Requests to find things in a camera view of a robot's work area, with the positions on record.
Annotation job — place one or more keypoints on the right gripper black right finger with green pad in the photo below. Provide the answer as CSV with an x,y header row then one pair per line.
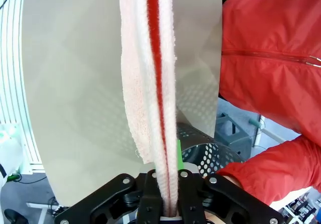
x,y
200,196

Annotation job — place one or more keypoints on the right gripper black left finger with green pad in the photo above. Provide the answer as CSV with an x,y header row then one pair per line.
x,y
118,196

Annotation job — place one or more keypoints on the white towel with red stripe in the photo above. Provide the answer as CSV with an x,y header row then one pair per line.
x,y
150,83

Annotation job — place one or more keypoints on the person's left forearm red sleeve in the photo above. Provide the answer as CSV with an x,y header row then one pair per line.
x,y
276,168

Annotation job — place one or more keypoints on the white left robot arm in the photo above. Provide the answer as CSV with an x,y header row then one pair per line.
x,y
10,151

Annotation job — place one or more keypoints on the person's left hand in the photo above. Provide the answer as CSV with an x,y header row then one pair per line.
x,y
230,180

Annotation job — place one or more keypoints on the black perforated metal bin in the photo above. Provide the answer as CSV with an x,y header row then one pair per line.
x,y
213,153

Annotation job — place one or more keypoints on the white rod with teal fitting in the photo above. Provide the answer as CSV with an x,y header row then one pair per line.
x,y
260,127

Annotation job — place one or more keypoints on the black furniture clutter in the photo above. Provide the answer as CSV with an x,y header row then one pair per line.
x,y
303,209

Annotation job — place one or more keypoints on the black shoe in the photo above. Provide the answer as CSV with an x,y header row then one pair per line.
x,y
15,217

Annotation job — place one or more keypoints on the white ribbed panel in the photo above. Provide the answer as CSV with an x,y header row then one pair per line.
x,y
15,70

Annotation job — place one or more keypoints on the person in red jacket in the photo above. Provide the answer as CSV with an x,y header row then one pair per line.
x,y
270,20

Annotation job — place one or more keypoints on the dark grey metal frame box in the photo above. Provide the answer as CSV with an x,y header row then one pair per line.
x,y
234,136

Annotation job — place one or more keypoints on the white metal floor frame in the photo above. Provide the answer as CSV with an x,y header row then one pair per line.
x,y
41,210

